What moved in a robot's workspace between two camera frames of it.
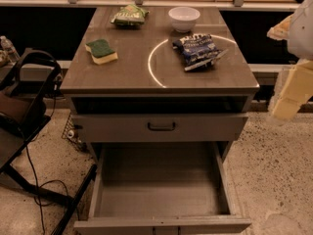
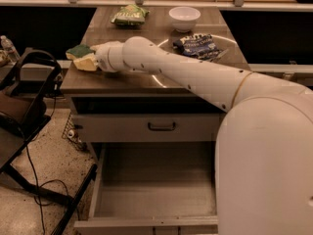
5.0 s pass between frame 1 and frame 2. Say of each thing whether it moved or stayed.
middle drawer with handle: stayed
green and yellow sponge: moved
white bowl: stayed
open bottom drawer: stayed
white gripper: moved
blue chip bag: stayed
